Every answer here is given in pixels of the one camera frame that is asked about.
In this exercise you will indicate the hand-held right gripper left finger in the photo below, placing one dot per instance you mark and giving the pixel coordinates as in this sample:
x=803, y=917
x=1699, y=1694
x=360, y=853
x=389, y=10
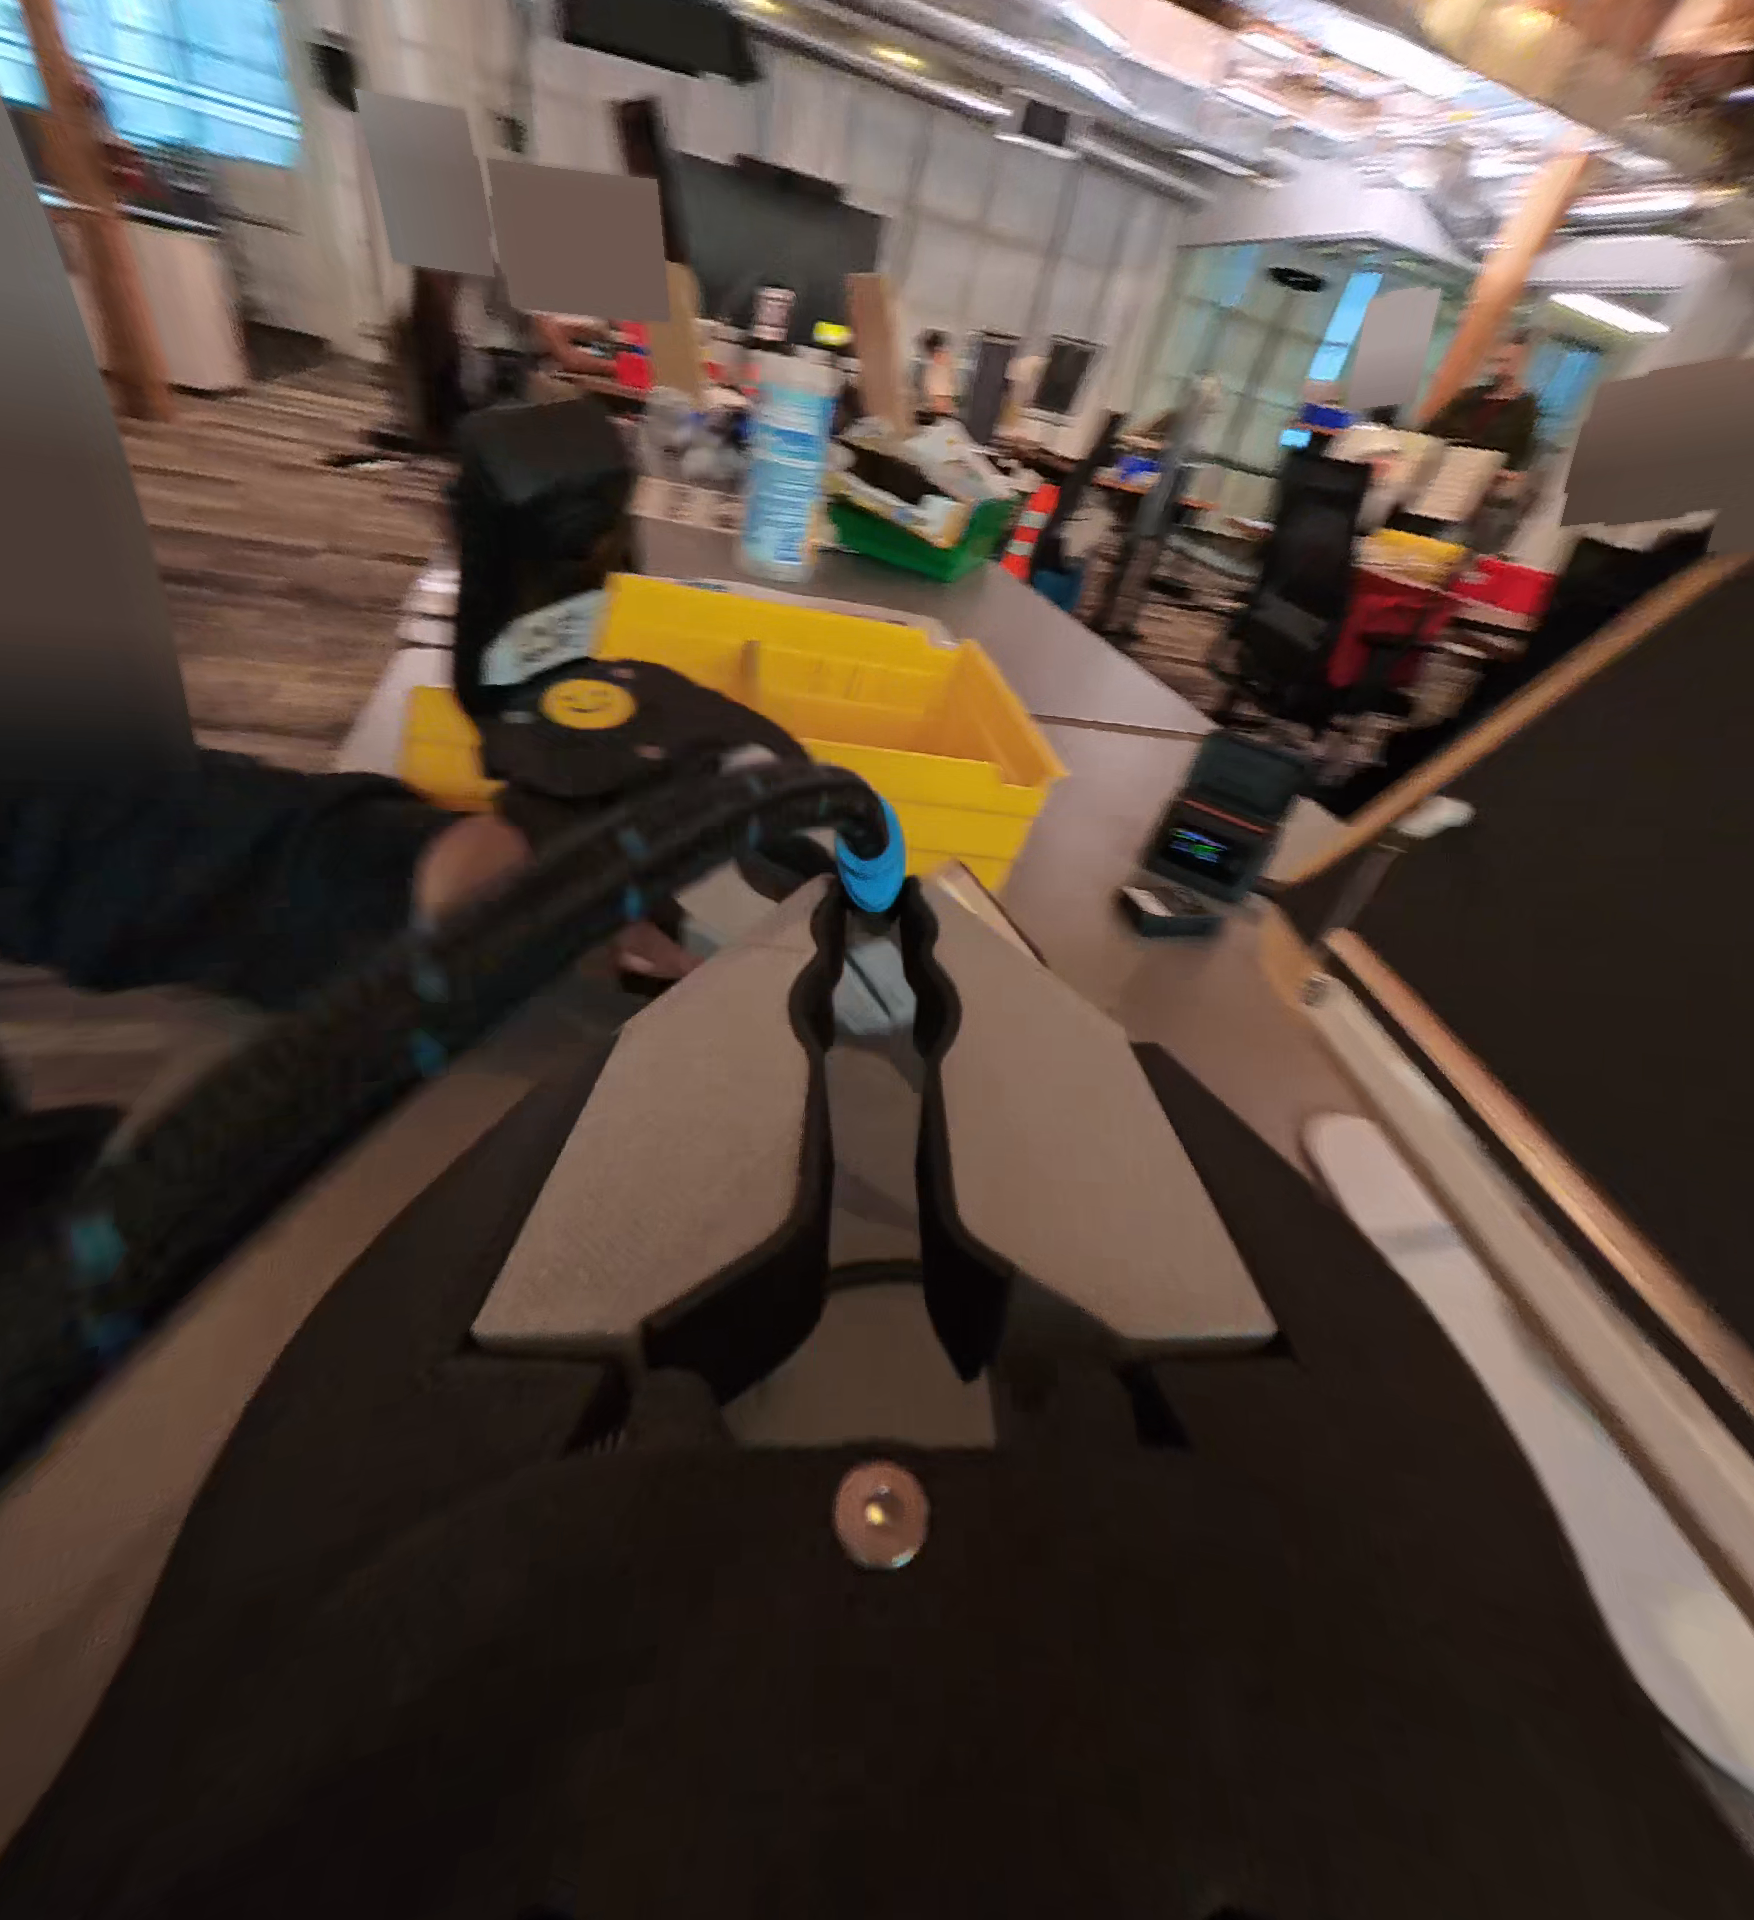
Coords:
x=667, y=1170

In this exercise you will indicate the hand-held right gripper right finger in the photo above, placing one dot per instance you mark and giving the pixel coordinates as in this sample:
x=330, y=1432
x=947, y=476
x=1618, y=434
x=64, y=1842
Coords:
x=1088, y=1170

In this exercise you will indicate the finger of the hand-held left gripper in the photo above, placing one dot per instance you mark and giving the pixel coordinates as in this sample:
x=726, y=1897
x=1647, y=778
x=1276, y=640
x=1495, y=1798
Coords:
x=743, y=909
x=870, y=990

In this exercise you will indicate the yellow plastic bin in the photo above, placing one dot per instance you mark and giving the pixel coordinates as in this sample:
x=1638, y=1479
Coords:
x=894, y=719

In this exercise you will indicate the person's left forearm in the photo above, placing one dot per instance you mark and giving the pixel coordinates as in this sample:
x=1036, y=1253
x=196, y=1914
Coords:
x=186, y=871

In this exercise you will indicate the person's left hand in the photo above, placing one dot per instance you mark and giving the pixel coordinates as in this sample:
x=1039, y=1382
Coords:
x=471, y=877

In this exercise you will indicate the blue white wipes canister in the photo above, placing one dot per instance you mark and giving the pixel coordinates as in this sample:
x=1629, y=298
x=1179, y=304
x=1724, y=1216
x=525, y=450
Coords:
x=787, y=479

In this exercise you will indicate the small black battery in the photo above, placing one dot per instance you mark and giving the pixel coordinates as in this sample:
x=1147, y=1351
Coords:
x=1172, y=909

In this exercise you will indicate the large black screen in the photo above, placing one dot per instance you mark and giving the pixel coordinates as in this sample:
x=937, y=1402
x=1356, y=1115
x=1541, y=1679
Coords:
x=772, y=242

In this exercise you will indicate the green plastic bin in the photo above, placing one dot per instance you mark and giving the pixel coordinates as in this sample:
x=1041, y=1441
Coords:
x=909, y=548

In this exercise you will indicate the small black display device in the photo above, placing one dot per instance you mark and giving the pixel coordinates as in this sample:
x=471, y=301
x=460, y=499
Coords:
x=1237, y=779

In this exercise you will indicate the orange traffic cone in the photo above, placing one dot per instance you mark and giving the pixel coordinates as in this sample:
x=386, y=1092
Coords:
x=1030, y=531

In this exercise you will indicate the black wooden-rimmed board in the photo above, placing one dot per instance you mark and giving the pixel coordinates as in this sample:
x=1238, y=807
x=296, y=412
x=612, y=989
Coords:
x=1642, y=900

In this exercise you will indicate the black office chair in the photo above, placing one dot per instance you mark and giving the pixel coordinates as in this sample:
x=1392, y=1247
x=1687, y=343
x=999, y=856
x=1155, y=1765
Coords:
x=1312, y=554

